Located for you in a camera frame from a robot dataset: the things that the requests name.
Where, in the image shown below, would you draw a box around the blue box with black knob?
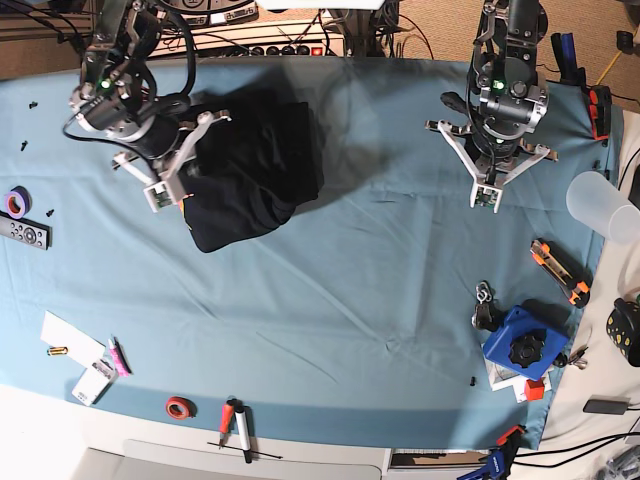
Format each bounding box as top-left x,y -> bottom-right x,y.
482,306 -> 569,381

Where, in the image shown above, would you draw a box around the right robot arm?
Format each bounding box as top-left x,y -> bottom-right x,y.
68,1 -> 231,212

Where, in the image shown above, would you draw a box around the black remote control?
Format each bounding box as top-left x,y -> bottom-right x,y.
0,212 -> 51,250

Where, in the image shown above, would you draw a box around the orange black utility knife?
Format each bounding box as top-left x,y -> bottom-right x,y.
530,239 -> 591,309

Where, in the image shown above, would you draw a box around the power strip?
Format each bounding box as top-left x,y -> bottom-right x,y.
198,44 -> 327,58

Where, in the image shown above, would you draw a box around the black t-shirt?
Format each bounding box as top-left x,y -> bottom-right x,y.
179,90 -> 322,253

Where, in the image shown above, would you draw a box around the white small box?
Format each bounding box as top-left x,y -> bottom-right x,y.
72,359 -> 117,406

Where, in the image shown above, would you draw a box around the black white marker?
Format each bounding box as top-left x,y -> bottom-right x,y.
234,404 -> 253,464

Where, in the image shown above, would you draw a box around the orange black tool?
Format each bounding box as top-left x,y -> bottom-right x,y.
588,85 -> 612,141

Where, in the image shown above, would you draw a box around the red handled screwdriver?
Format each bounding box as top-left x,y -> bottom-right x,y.
218,397 -> 238,449

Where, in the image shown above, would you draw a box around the black zip tie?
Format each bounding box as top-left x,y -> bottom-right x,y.
206,442 -> 284,460

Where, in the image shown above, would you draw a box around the translucent plastic cup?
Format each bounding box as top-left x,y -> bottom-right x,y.
566,171 -> 639,244

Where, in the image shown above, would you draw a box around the pink glue tube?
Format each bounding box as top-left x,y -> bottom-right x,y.
108,337 -> 132,377

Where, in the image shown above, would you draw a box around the black yellow dotted mug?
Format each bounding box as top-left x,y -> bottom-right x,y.
606,298 -> 640,368

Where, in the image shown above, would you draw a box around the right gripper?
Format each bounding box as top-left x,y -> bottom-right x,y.
110,97 -> 231,213

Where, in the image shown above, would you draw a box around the metal carabiner keys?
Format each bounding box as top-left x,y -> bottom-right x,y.
471,281 -> 499,332

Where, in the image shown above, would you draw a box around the light blue table cloth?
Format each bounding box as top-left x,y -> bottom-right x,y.
1,58 -> 624,449

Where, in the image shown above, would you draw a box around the blue orange clamp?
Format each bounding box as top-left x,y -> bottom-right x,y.
458,425 -> 526,480

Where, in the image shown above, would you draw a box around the red tape roll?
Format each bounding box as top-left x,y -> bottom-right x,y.
165,396 -> 196,421

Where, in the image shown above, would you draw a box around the brass battery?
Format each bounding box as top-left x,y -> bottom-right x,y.
47,347 -> 69,356

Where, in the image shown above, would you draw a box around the white paper card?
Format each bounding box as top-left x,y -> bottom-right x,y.
40,311 -> 106,367

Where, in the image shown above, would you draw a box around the purple tape roll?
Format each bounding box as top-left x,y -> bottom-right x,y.
4,186 -> 32,220

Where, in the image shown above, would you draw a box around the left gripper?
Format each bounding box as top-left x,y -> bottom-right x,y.
425,92 -> 558,214

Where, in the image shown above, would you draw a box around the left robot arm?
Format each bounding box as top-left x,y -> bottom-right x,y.
425,1 -> 558,212

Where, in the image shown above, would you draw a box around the red small cube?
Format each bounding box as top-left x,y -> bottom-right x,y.
524,379 -> 545,402

